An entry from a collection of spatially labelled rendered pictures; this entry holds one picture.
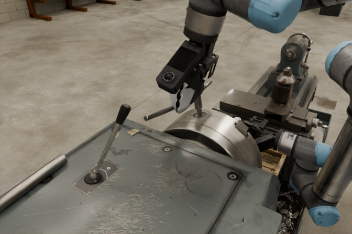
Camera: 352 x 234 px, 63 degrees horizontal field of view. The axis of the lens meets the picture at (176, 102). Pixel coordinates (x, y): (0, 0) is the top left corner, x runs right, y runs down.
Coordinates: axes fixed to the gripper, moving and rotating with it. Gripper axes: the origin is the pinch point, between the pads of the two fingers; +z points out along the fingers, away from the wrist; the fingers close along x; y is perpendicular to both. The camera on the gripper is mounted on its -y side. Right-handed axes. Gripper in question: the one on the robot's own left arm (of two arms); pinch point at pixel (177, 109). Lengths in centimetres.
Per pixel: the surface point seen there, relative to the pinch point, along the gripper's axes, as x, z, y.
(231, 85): 54, 152, 272
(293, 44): -6, 20, 126
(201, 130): -5.5, 7.5, 6.4
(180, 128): 0.1, 9.9, 5.4
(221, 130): -9.4, 7.4, 10.2
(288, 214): -44, 67, 52
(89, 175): 4.9, 6.8, -22.7
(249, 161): -19.5, 12.2, 10.3
